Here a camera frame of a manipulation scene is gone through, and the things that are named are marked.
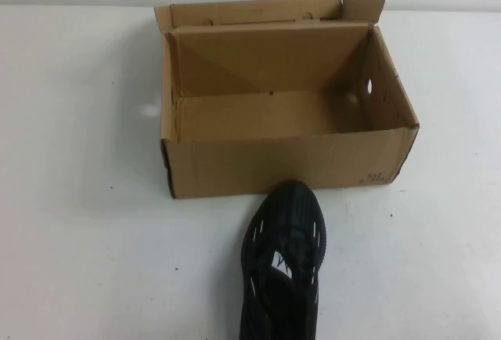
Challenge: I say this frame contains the brown cardboard shoe box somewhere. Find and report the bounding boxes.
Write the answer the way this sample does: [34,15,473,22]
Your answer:
[153,0,420,200]

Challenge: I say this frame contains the black knit sneaker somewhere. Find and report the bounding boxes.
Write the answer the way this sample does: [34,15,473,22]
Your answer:
[239,179,329,340]

